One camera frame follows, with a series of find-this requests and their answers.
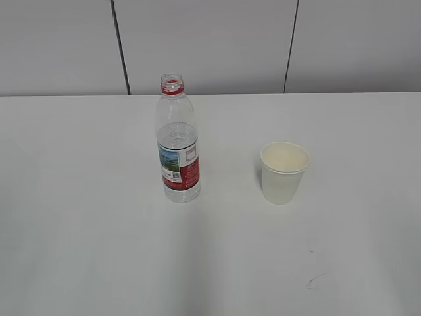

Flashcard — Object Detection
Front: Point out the clear plastic water bottle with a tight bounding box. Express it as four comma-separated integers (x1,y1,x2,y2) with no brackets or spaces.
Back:
155,74,201,203

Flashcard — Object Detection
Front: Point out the white paper cup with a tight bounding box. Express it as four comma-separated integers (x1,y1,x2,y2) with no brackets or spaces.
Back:
260,142,310,205

